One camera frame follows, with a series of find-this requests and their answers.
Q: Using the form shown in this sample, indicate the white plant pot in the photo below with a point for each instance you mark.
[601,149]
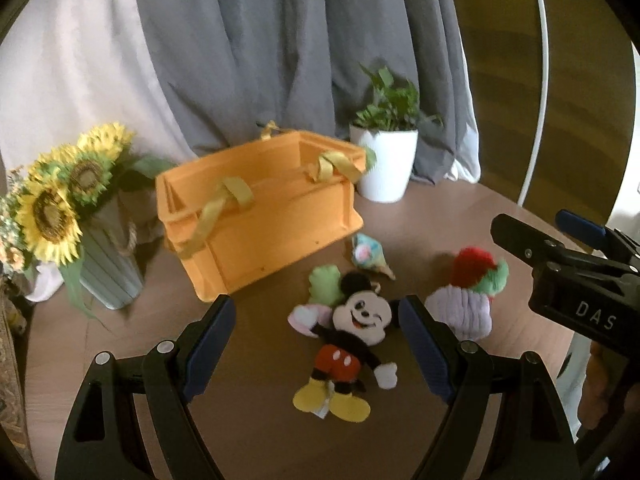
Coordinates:
[385,165]

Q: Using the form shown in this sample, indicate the artificial sunflower bouquet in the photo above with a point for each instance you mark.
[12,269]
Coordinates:
[55,200]

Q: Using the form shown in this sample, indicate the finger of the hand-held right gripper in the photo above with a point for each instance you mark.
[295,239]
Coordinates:
[580,224]
[520,242]

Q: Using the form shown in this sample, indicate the green pink plush toy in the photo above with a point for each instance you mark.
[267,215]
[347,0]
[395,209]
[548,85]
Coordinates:
[324,285]

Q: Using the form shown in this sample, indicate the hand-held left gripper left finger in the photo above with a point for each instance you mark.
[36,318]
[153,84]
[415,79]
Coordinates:
[210,350]

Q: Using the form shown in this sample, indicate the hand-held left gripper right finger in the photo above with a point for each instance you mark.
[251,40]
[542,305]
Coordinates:
[422,350]

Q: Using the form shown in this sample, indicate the white cloth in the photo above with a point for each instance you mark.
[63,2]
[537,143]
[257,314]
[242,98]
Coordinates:
[45,282]

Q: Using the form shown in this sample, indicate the green potted plant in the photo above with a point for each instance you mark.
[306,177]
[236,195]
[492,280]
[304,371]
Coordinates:
[392,102]

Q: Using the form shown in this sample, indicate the strawberry cupcake plush toy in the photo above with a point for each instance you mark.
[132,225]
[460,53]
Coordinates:
[467,295]

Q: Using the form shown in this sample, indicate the white curtain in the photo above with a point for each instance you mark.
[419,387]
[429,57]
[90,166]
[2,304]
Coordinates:
[75,70]

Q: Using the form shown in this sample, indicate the mouse plush toy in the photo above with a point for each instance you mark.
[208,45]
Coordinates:
[352,332]

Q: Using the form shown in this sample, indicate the pastel ice cream plush toy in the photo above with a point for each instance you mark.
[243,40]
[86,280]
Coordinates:
[367,255]

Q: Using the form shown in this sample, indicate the white curved hoop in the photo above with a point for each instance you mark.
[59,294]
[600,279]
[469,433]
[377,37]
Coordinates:
[542,85]

